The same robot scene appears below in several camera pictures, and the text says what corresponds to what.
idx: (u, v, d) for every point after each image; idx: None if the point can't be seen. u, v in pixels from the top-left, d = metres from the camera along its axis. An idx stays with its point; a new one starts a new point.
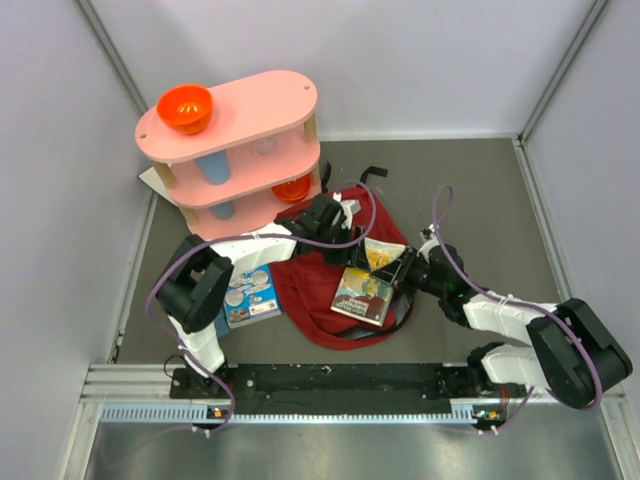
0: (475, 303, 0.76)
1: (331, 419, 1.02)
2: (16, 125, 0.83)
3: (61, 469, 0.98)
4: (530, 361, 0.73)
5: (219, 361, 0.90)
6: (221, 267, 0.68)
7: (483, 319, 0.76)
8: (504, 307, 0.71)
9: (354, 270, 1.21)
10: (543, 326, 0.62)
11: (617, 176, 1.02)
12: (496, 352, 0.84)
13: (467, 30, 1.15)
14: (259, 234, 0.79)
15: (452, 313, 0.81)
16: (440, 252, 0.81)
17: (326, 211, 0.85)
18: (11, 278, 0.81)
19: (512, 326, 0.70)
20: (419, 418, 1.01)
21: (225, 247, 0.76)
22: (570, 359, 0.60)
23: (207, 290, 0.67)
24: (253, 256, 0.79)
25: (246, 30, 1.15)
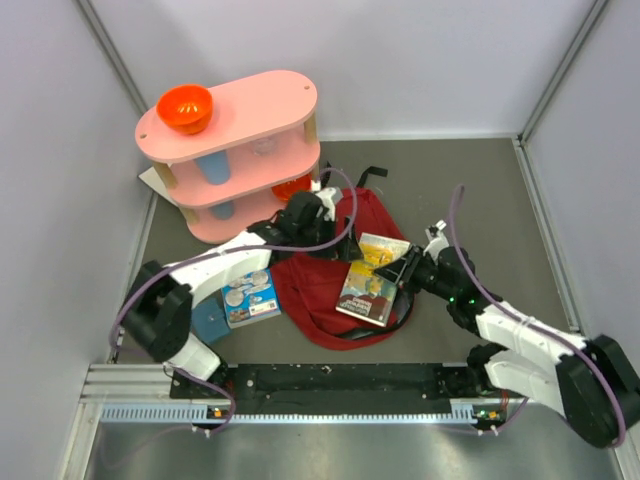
0: (491, 319, 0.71)
1: (331, 419, 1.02)
2: (16, 124, 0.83)
3: (61, 469, 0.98)
4: (545, 386, 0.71)
5: (214, 365, 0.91)
6: (181, 297, 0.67)
7: (497, 334, 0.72)
8: (525, 332, 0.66)
9: (357, 269, 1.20)
10: (572, 368, 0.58)
11: (617, 176, 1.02)
12: (501, 362, 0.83)
13: (466, 29, 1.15)
14: (224, 250, 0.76)
15: (462, 320, 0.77)
16: (450, 255, 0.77)
17: (304, 211, 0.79)
18: (11, 277, 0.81)
19: (532, 352, 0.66)
20: (419, 418, 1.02)
21: (186, 270, 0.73)
22: (597, 402, 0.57)
23: (169, 322, 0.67)
24: (220, 275, 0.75)
25: (246, 30, 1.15)
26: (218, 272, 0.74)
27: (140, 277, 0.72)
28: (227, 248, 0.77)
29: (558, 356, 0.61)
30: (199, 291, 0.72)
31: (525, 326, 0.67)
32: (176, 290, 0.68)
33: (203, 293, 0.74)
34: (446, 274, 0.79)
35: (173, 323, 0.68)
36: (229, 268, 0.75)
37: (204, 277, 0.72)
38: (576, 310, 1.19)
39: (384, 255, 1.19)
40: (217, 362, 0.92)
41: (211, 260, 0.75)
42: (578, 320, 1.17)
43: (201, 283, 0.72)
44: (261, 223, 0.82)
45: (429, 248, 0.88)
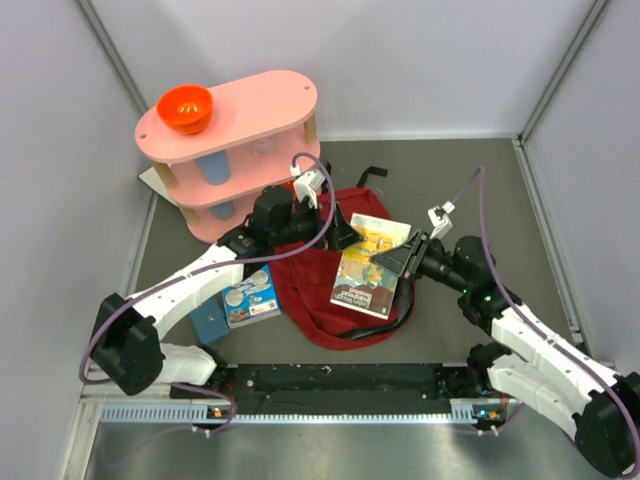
0: (512, 327, 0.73)
1: (331, 419, 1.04)
2: (15, 123, 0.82)
3: (61, 469, 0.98)
4: (553, 404, 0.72)
5: (210, 370, 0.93)
6: (143, 333, 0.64)
7: (512, 340, 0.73)
8: (550, 353, 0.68)
9: (352, 257, 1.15)
10: (604, 408, 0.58)
11: (617, 175, 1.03)
12: (505, 369, 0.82)
13: (466, 29, 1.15)
14: (190, 273, 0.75)
15: (473, 315, 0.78)
16: (470, 249, 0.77)
17: (269, 217, 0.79)
18: (11, 277, 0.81)
19: (551, 371, 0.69)
20: (421, 418, 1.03)
21: (150, 300, 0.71)
22: (619, 439, 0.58)
23: (135, 358, 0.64)
24: (188, 299, 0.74)
25: (246, 30, 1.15)
26: (183, 298, 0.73)
27: (106, 309, 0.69)
28: (192, 270, 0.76)
29: (587, 394, 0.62)
30: (165, 319, 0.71)
31: (551, 347, 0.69)
32: (139, 325, 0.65)
33: (173, 319, 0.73)
34: (462, 268, 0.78)
35: (139, 358, 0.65)
36: (197, 291, 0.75)
37: (169, 305, 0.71)
38: (576, 310, 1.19)
39: (380, 243, 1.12)
40: (212, 365, 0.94)
41: (176, 286, 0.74)
42: (578, 320, 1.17)
43: (166, 312, 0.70)
44: (232, 232, 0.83)
45: (434, 231, 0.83)
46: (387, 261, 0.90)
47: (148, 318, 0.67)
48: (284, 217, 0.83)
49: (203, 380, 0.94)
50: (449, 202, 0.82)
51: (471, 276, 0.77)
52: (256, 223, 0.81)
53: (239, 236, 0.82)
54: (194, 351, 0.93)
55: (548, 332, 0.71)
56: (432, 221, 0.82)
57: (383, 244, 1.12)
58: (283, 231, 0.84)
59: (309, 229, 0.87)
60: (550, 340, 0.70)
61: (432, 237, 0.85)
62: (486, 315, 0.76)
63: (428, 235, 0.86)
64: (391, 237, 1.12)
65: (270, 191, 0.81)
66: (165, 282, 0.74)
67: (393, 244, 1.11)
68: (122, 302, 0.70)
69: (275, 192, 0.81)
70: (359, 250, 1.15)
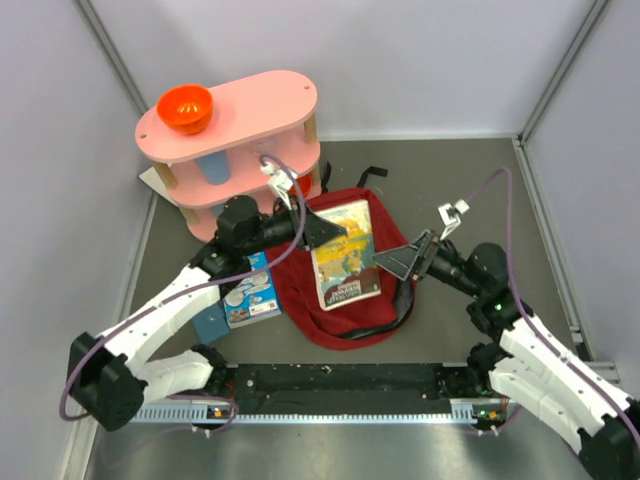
0: (524, 340, 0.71)
1: (331, 419, 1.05)
2: (16, 123, 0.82)
3: (61, 469, 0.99)
4: (558, 416, 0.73)
5: (208, 372, 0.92)
6: (117, 374, 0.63)
7: (519, 352, 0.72)
8: (562, 372, 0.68)
9: (327, 257, 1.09)
10: (615, 432, 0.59)
11: (617, 175, 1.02)
12: (507, 375, 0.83)
13: (467, 30, 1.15)
14: (161, 302, 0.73)
15: (482, 322, 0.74)
16: (487, 258, 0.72)
17: (236, 238, 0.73)
18: (11, 276, 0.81)
19: (561, 388, 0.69)
20: (421, 417, 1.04)
21: (121, 337, 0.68)
22: (629, 465, 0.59)
23: (112, 398, 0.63)
24: (162, 329, 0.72)
25: (246, 30, 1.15)
26: (156, 330, 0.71)
27: (76, 351, 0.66)
28: (164, 297, 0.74)
29: (599, 418, 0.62)
30: (141, 353, 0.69)
31: (563, 364, 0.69)
32: (112, 364, 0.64)
33: (148, 351, 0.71)
34: (475, 275, 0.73)
35: (116, 398, 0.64)
36: (170, 320, 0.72)
37: (141, 341, 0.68)
38: (576, 310, 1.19)
39: (349, 233, 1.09)
40: (208, 368, 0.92)
41: (148, 317, 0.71)
42: (578, 320, 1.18)
43: (140, 347, 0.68)
44: (205, 247, 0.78)
45: (444, 230, 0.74)
46: (389, 261, 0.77)
47: (121, 357, 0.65)
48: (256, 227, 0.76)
49: (203, 383, 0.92)
50: (463, 201, 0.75)
51: (485, 284, 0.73)
52: (224, 243, 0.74)
53: (212, 253, 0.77)
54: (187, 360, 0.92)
55: (562, 348, 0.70)
56: (444, 221, 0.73)
57: (351, 233, 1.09)
58: (257, 239, 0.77)
59: (286, 232, 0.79)
60: (564, 357, 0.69)
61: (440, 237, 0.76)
62: (496, 326, 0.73)
63: (437, 237, 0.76)
64: (356, 221, 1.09)
65: (232, 204, 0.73)
66: (136, 314, 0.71)
67: (359, 228, 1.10)
68: (93, 340, 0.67)
69: (238, 205, 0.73)
70: (328, 248, 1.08)
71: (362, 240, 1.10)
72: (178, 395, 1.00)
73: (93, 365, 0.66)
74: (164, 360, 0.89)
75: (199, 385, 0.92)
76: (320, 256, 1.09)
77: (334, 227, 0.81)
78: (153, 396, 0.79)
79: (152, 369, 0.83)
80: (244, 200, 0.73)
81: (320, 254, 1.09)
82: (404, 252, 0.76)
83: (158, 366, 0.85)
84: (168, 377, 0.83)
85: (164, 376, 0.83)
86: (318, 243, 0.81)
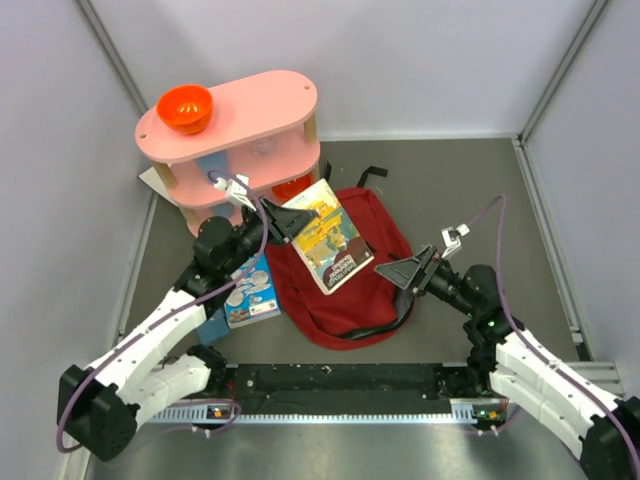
0: (516, 352, 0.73)
1: (331, 419, 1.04)
2: (16, 123, 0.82)
3: (61, 469, 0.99)
4: (559, 421, 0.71)
5: (206, 375, 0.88)
6: (108, 403, 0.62)
7: (515, 364, 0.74)
8: (552, 378, 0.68)
9: (309, 244, 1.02)
10: (604, 432, 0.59)
11: (617, 175, 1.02)
12: (508, 377, 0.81)
13: (467, 30, 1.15)
14: (148, 329, 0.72)
15: (477, 339, 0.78)
16: (478, 279, 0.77)
17: (216, 257, 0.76)
18: (11, 276, 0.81)
19: (554, 395, 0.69)
20: (420, 418, 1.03)
21: (109, 368, 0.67)
22: (622, 465, 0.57)
23: (105, 429, 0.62)
24: (151, 354, 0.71)
25: (246, 30, 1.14)
26: (145, 356, 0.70)
27: (67, 384, 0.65)
28: (150, 324, 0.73)
29: (589, 418, 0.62)
30: (132, 381, 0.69)
31: (553, 371, 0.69)
32: (103, 394, 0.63)
33: (139, 378, 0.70)
34: (468, 296, 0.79)
35: (109, 428, 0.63)
36: (159, 345, 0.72)
37: (130, 369, 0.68)
38: (576, 310, 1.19)
39: (322, 214, 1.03)
40: (206, 372, 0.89)
41: (137, 344, 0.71)
42: (578, 320, 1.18)
43: (130, 375, 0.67)
44: (186, 271, 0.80)
45: (446, 251, 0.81)
46: (391, 271, 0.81)
47: (111, 387, 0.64)
48: (234, 243, 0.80)
49: (202, 387, 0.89)
50: (464, 224, 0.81)
51: (479, 304, 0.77)
52: (205, 264, 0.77)
53: (195, 275, 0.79)
54: (182, 367, 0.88)
55: (550, 356, 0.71)
56: (446, 242, 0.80)
57: (323, 213, 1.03)
58: (236, 254, 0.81)
59: (259, 237, 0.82)
60: (553, 364, 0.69)
61: (441, 258, 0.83)
62: (491, 342, 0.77)
63: (438, 254, 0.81)
64: (322, 201, 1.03)
65: (206, 227, 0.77)
66: (124, 344, 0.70)
67: (328, 205, 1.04)
68: (82, 373, 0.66)
69: (213, 226, 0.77)
70: (307, 235, 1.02)
71: (335, 216, 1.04)
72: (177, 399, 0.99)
73: (83, 397, 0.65)
74: (156, 373, 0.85)
75: (201, 386, 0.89)
76: (302, 245, 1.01)
77: (305, 212, 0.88)
78: (146, 416, 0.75)
79: (144, 387, 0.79)
80: (217, 221, 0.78)
81: (302, 245, 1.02)
82: (404, 265, 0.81)
83: (150, 380, 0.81)
84: (161, 392, 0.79)
85: (157, 392, 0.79)
86: (294, 230, 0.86)
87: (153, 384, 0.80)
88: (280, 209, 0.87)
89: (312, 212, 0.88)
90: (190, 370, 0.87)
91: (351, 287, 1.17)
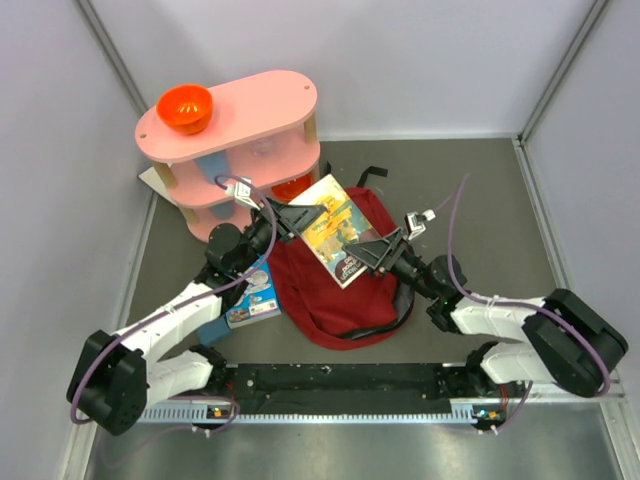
0: (464, 309, 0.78)
1: (330, 419, 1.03)
2: (16, 123, 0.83)
3: (61, 469, 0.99)
4: (531, 358, 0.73)
5: (208, 372, 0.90)
6: (132, 366, 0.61)
7: (472, 323, 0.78)
8: (492, 310, 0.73)
9: (320, 239, 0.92)
10: (539, 323, 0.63)
11: (617, 175, 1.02)
12: (493, 355, 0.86)
13: (468, 30, 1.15)
14: (173, 307, 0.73)
15: (441, 321, 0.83)
16: (443, 272, 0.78)
17: (229, 259, 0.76)
18: (10, 277, 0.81)
19: (505, 326, 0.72)
20: (420, 418, 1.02)
21: (135, 337, 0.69)
22: (571, 351, 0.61)
23: (123, 393, 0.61)
24: (172, 333, 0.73)
25: (245, 30, 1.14)
26: (169, 331, 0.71)
27: (91, 349, 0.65)
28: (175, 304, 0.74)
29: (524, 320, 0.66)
30: (152, 352, 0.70)
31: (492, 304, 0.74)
32: (128, 358, 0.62)
33: (157, 352, 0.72)
34: (432, 284, 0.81)
35: (128, 393, 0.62)
36: (180, 324, 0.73)
37: (154, 340, 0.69)
38: None
39: (331, 208, 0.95)
40: (208, 367, 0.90)
41: (160, 320, 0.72)
42: None
43: (153, 344, 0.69)
44: (206, 266, 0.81)
45: (411, 235, 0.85)
46: (359, 251, 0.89)
47: (136, 351, 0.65)
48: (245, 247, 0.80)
49: (203, 382, 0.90)
50: (431, 210, 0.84)
51: (443, 291, 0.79)
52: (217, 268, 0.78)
53: (214, 273, 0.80)
54: (185, 361, 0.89)
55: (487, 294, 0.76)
56: (411, 227, 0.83)
57: (332, 207, 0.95)
58: (249, 256, 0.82)
59: (268, 235, 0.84)
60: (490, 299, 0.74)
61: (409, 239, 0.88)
62: (453, 323, 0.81)
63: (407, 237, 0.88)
64: (330, 195, 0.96)
65: (216, 233, 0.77)
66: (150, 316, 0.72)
67: (336, 200, 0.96)
68: (107, 339, 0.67)
69: (223, 234, 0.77)
70: (315, 229, 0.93)
71: (345, 209, 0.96)
72: (177, 396, 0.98)
73: (102, 364, 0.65)
74: (162, 362, 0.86)
75: (200, 385, 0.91)
76: (312, 239, 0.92)
77: (312, 208, 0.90)
78: (154, 399, 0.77)
79: (153, 371, 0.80)
80: (225, 228, 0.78)
81: (311, 240, 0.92)
82: (372, 247, 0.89)
83: (158, 367, 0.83)
84: (168, 379, 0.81)
85: (164, 378, 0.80)
86: (301, 226, 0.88)
87: (161, 370, 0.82)
88: (285, 206, 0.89)
89: (321, 207, 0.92)
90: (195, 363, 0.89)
91: (351, 286, 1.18)
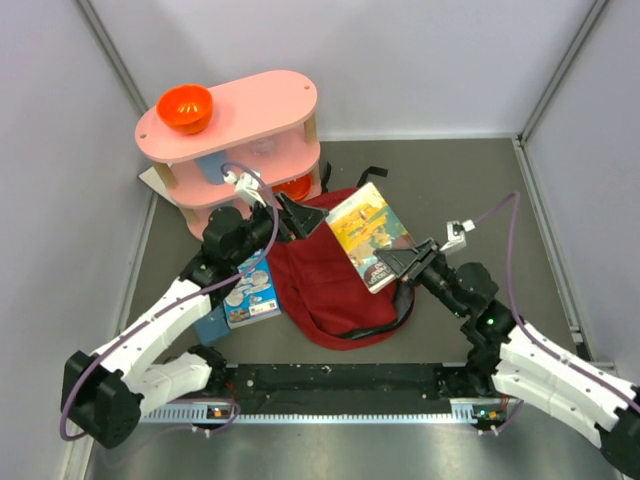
0: (523, 350, 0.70)
1: (331, 419, 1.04)
2: (16, 123, 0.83)
3: (61, 469, 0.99)
4: (571, 412, 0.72)
5: (207, 375, 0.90)
6: (114, 389, 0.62)
7: (520, 362, 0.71)
8: (565, 374, 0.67)
9: (353, 245, 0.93)
10: (631, 425, 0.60)
11: (617, 175, 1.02)
12: (511, 376, 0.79)
13: (467, 30, 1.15)
14: (154, 316, 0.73)
15: (478, 339, 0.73)
16: (470, 280, 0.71)
17: (227, 243, 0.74)
18: (10, 276, 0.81)
19: (570, 392, 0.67)
20: (421, 418, 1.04)
21: (115, 354, 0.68)
22: None
23: (109, 414, 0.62)
24: (156, 343, 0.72)
25: (245, 30, 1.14)
26: (151, 343, 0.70)
27: (72, 370, 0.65)
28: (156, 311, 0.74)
29: (612, 412, 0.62)
30: (136, 368, 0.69)
31: (565, 366, 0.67)
32: (109, 381, 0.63)
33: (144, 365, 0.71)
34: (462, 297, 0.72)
35: (114, 414, 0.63)
36: (164, 333, 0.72)
37: (135, 355, 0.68)
38: (576, 310, 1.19)
39: (367, 215, 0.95)
40: (207, 370, 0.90)
41: (141, 333, 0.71)
42: (578, 320, 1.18)
43: (134, 362, 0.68)
44: (193, 261, 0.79)
45: (447, 246, 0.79)
46: (389, 258, 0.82)
47: (115, 373, 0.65)
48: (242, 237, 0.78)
49: (204, 383, 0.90)
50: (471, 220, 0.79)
51: (474, 304, 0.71)
52: (212, 253, 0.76)
53: (201, 265, 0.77)
54: (182, 364, 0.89)
55: (560, 350, 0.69)
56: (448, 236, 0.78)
57: (368, 214, 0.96)
58: (243, 248, 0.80)
59: (266, 231, 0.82)
60: (565, 359, 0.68)
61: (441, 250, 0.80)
62: (492, 342, 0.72)
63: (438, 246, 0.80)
64: (367, 202, 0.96)
65: (216, 215, 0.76)
66: (129, 331, 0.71)
67: (374, 206, 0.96)
68: (87, 359, 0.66)
69: (223, 215, 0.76)
70: (350, 235, 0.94)
71: (381, 215, 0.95)
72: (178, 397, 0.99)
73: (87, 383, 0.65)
74: (160, 367, 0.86)
75: (199, 386, 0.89)
76: (346, 244, 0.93)
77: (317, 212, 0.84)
78: (150, 406, 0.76)
79: (148, 380, 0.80)
80: (227, 211, 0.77)
81: (344, 244, 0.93)
82: (402, 255, 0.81)
83: (154, 374, 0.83)
84: (165, 385, 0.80)
85: (160, 384, 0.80)
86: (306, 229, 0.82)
87: (157, 377, 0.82)
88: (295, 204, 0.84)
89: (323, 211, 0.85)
90: (193, 366, 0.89)
91: (351, 285, 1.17)
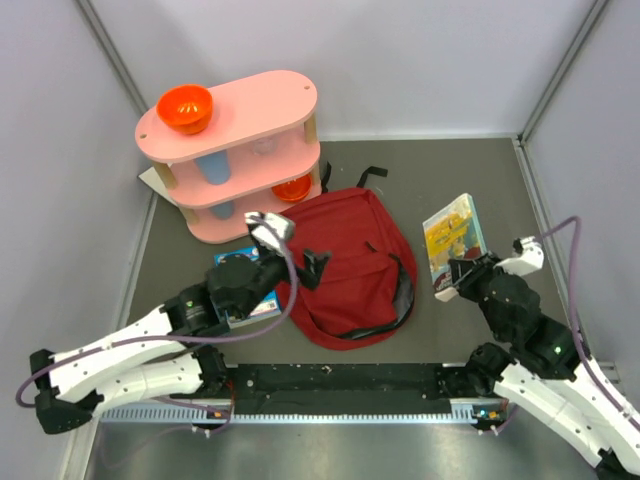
0: (585, 390, 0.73)
1: (331, 419, 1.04)
2: (16, 123, 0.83)
3: (61, 469, 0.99)
4: (575, 434, 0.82)
5: (193, 384, 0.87)
6: (47, 404, 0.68)
7: (574, 397, 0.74)
8: (622, 425, 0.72)
9: (437, 251, 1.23)
10: None
11: (617, 175, 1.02)
12: (518, 387, 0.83)
13: (467, 31, 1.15)
14: (109, 346, 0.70)
15: (534, 363, 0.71)
16: (505, 291, 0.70)
17: (217, 297, 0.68)
18: (9, 277, 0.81)
19: (613, 436, 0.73)
20: (421, 418, 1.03)
21: (65, 368, 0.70)
22: None
23: (49, 420, 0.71)
24: (106, 371, 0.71)
25: (245, 30, 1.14)
26: (97, 372, 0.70)
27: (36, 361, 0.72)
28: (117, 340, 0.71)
29: None
30: (79, 388, 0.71)
31: (625, 420, 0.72)
32: (47, 395, 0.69)
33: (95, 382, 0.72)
34: (508, 314, 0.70)
35: (52, 420, 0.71)
36: (114, 365, 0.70)
37: (77, 379, 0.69)
38: (576, 310, 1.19)
39: (452, 224, 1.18)
40: (194, 382, 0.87)
41: (95, 356, 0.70)
42: (578, 321, 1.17)
43: (74, 386, 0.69)
44: (185, 292, 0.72)
45: (505, 267, 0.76)
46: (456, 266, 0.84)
47: (54, 390, 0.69)
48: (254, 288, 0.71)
49: (192, 389, 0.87)
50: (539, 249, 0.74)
51: (518, 319, 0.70)
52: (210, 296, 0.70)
53: (188, 302, 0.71)
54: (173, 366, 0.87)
55: (624, 402, 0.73)
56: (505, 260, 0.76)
57: (454, 224, 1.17)
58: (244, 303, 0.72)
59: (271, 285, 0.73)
60: (626, 412, 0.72)
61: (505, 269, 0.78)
62: (550, 364, 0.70)
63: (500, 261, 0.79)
64: (456, 213, 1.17)
65: (229, 261, 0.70)
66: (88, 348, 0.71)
67: (460, 217, 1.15)
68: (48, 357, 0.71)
69: (234, 264, 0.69)
70: (440, 240, 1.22)
71: (461, 227, 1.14)
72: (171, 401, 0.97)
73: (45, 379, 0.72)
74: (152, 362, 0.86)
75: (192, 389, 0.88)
76: (434, 248, 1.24)
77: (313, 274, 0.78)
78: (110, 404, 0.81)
79: (121, 378, 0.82)
80: (242, 261, 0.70)
81: (435, 247, 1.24)
82: (466, 265, 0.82)
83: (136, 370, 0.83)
84: (134, 388, 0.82)
85: (131, 388, 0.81)
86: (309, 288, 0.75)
87: (133, 376, 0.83)
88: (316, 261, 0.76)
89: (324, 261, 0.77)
90: (180, 376, 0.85)
91: (352, 285, 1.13)
